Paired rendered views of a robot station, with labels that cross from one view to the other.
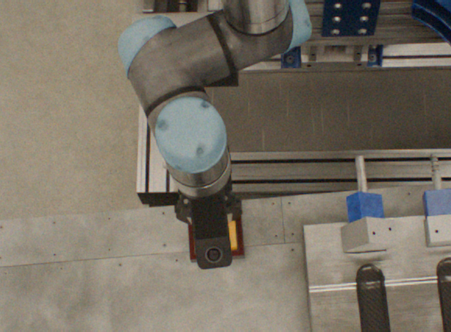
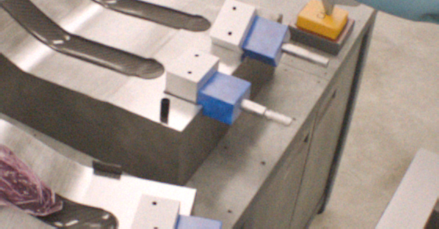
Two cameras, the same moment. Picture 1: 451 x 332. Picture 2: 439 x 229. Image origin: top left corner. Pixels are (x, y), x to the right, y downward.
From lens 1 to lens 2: 1.26 m
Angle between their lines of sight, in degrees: 59
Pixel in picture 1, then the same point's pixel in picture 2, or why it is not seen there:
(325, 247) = not seen: hidden behind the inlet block
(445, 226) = (195, 63)
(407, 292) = (156, 38)
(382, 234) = (228, 19)
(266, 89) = not seen: outside the picture
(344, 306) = (183, 3)
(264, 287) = not seen: hidden behind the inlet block
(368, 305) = (171, 18)
